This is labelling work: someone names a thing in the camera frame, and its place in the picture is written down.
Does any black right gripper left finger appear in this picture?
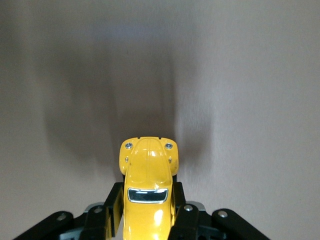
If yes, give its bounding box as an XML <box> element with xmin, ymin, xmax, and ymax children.
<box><xmin>82</xmin><ymin>181</ymin><xmax>125</xmax><ymax>240</ymax></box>

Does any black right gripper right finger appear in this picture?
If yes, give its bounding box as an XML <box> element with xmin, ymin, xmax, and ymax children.
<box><xmin>169</xmin><ymin>181</ymin><xmax>200</xmax><ymax>240</ymax></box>

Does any yellow beetle toy car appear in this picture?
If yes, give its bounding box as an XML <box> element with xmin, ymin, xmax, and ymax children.
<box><xmin>118</xmin><ymin>136</ymin><xmax>180</xmax><ymax>240</ymax></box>

